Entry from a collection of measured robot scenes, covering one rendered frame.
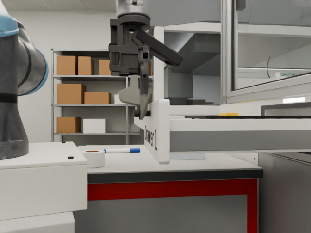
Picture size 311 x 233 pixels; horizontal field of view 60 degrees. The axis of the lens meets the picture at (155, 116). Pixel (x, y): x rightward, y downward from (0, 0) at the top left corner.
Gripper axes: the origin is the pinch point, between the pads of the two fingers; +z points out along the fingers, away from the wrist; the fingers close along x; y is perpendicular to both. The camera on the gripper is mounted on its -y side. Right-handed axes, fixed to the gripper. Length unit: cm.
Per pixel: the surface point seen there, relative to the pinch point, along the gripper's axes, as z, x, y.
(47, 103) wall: -22, -445, 137
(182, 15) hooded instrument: -52, -80, -27
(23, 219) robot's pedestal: 14.4, 20.6, 18.0
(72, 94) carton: -35, -396, 85
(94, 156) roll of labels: 11.4, -15.4, 12.3
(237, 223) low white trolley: 30.1, -11.2, -26.2
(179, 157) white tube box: 13.9, -25.9, -13.5
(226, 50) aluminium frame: -24, -41, -35
